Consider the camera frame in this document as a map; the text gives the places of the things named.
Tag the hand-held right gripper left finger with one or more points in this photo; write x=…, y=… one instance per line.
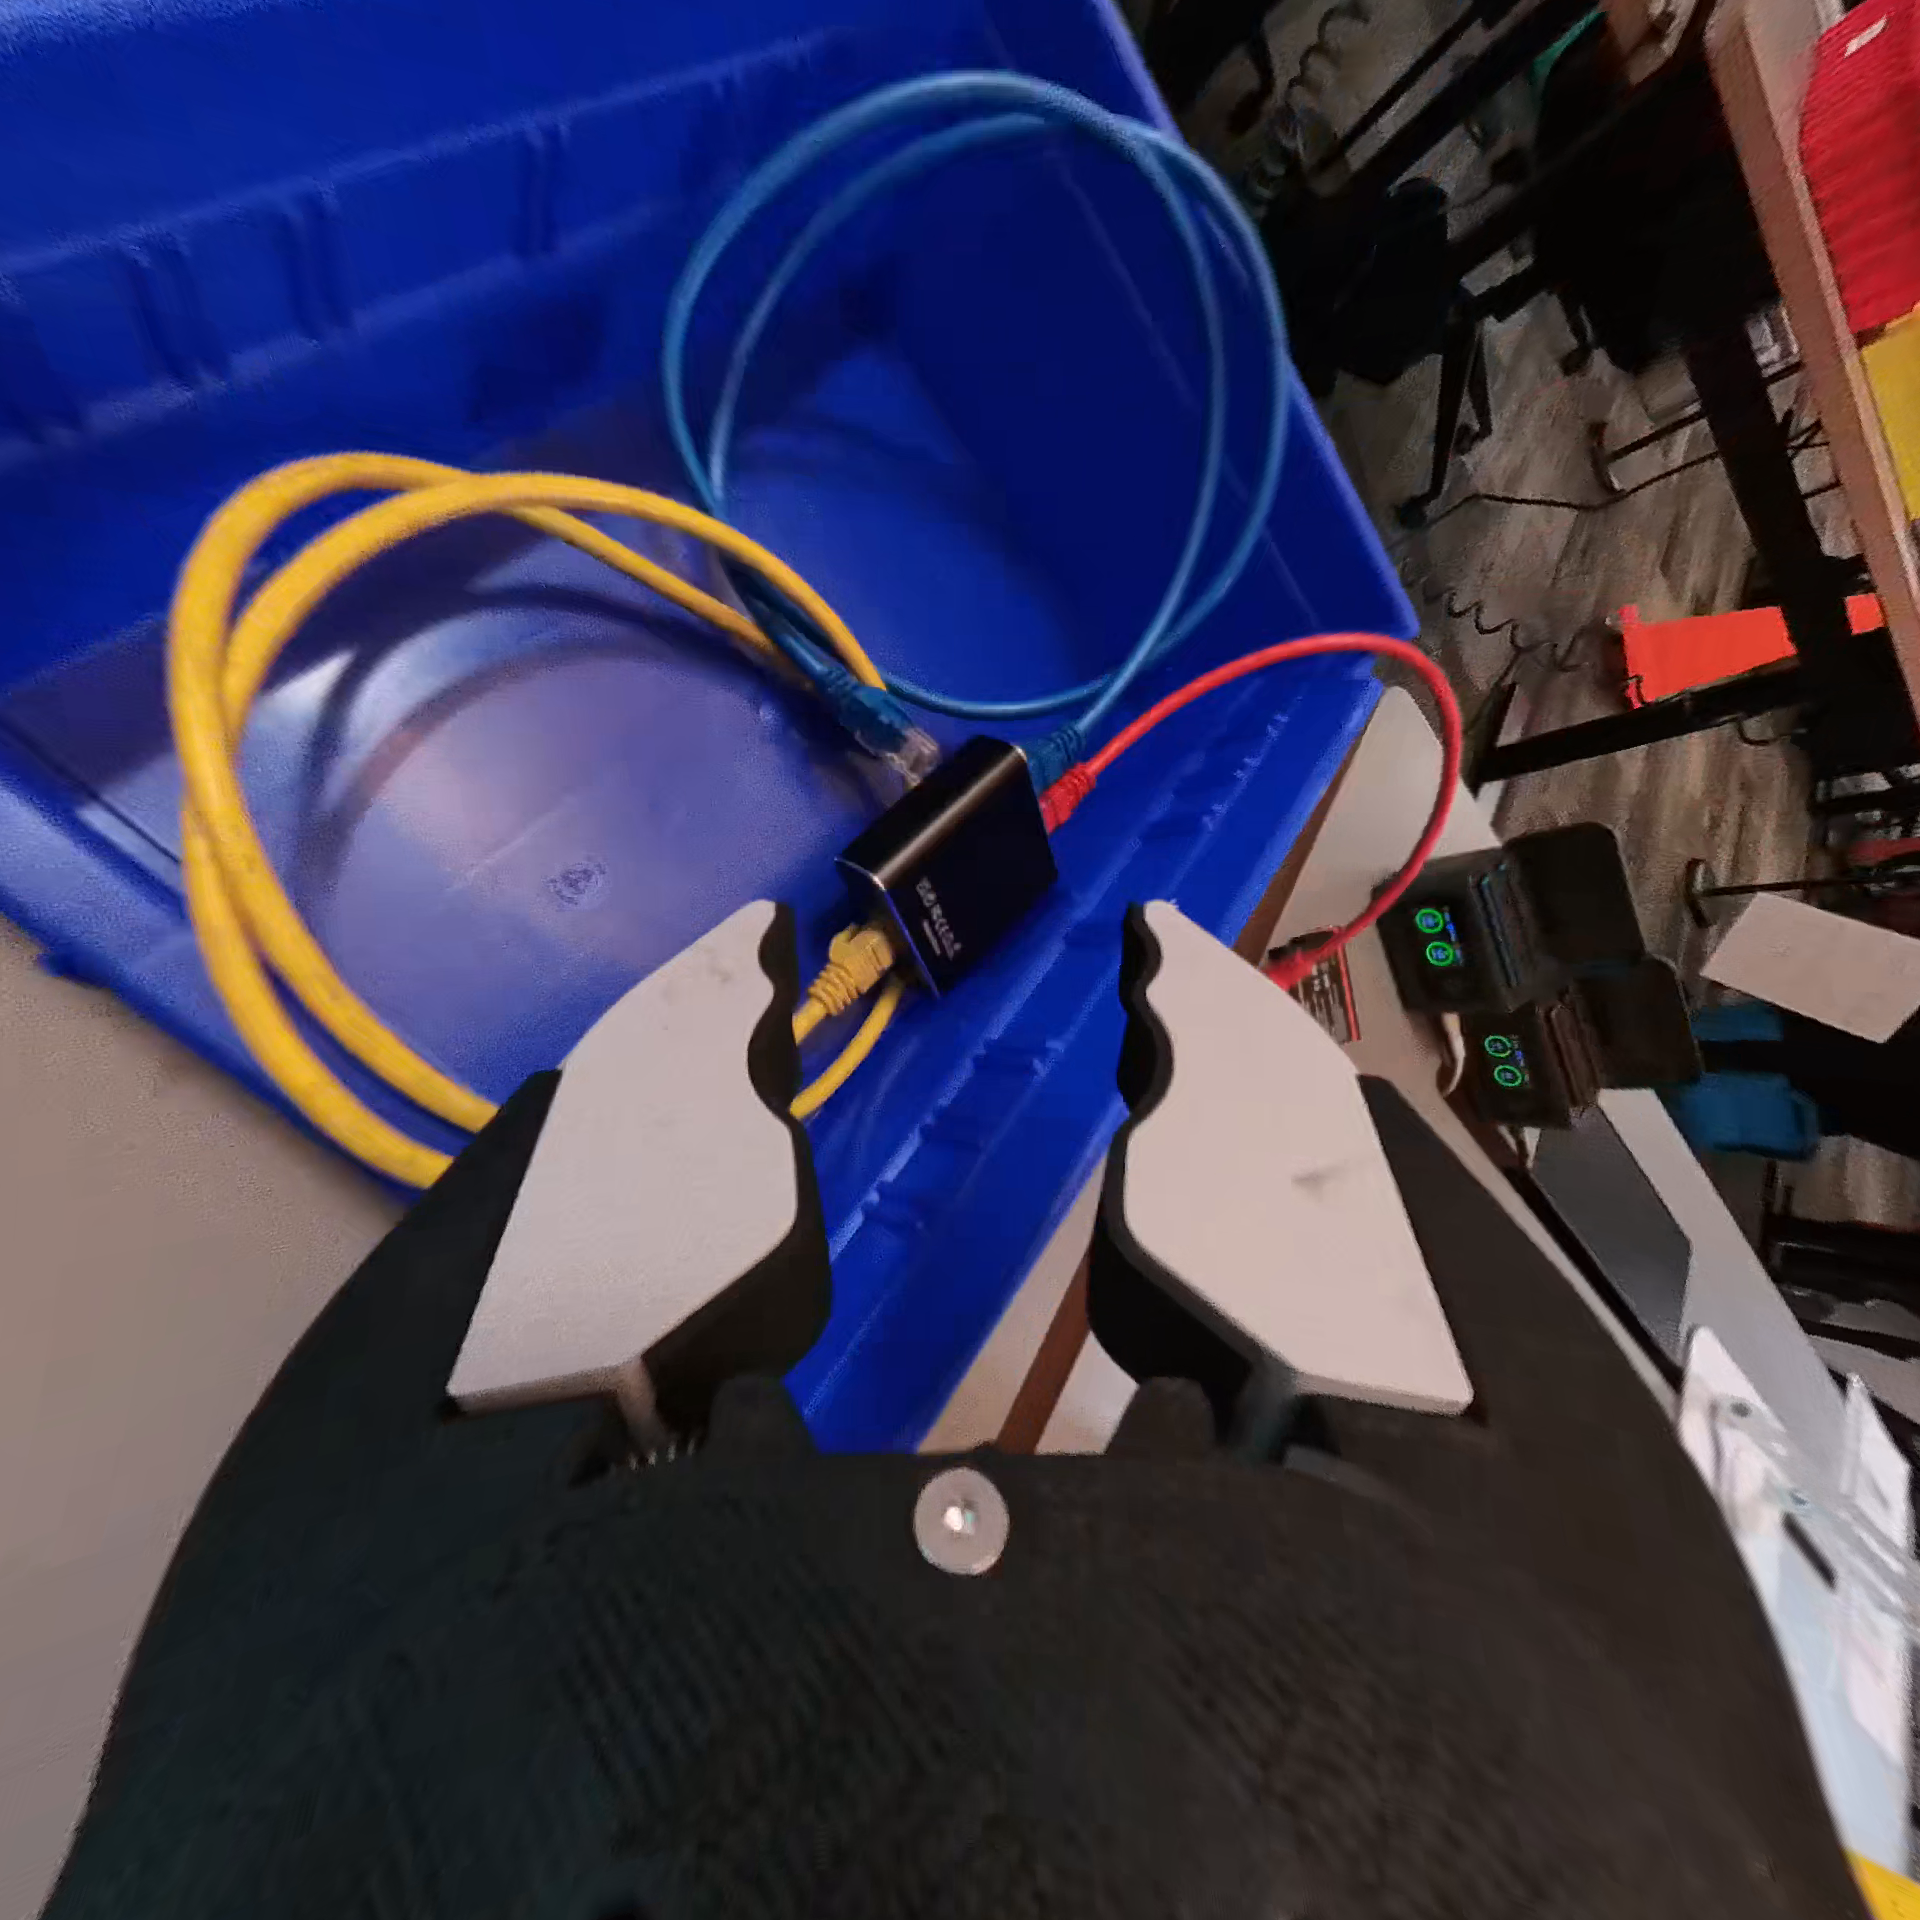
x=632, y=1187

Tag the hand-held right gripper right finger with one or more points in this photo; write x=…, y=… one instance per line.
x=1291, y=1198

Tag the black network adapter box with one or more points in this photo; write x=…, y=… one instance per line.
x=961, y=856

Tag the blue plastic bin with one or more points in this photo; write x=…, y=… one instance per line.
x=378, y=255

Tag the red label tag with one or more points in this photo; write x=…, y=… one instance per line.
x=1319, y=997

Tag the black battery charger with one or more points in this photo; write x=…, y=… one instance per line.
x=1558, y=1058
x=1484, y=914

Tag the white panel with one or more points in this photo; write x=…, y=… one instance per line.
x=1801, y=967

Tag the instruction sheet on stand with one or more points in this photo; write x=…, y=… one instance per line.
x=1770, y=1575

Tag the black chair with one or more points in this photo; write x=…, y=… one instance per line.
x=1411, y=301

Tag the small yellow plastic bin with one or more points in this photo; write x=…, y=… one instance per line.
x=1900, y=411

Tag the long wooden table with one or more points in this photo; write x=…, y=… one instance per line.
x=1783, y=227

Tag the small red plastic bin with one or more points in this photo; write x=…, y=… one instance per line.
x=1868, y=165

